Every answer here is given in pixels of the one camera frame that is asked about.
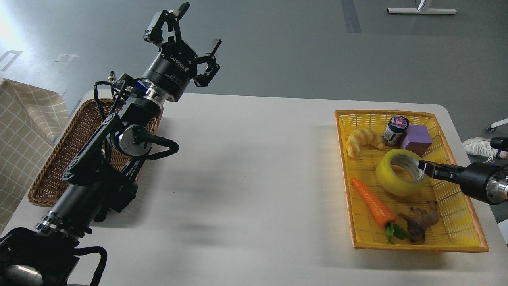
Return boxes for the black caster wheel leg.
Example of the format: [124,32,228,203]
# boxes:
[485,118,508,133]

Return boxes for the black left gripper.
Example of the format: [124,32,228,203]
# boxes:
[141,2,222,102]

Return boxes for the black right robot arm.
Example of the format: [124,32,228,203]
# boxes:
[418,137,507,206]

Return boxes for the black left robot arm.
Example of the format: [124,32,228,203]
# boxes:
[1,2,221,286]

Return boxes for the toy croissant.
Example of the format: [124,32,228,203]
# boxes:
[345,128,386,158]

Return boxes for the purple cube block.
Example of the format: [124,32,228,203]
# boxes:
[399,124,433,157]

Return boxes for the toy carrot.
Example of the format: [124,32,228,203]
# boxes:
[351,178,414,244]

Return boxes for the white stand base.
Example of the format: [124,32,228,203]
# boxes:
[387,0,457,15]

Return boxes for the small dark jar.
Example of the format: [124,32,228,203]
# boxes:
[382,116,410,145]

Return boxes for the yellow plastic basket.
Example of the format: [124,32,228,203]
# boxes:
[335,109,489,252]

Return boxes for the white sneaker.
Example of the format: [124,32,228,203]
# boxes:
[462,137,500,163]

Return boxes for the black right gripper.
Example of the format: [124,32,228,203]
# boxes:
[418,160,501,206]

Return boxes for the brown wicker basket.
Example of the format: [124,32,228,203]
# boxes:
[27,98,164,208]

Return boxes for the beige checkered cloth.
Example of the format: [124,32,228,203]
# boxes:
[0,78,69,230]

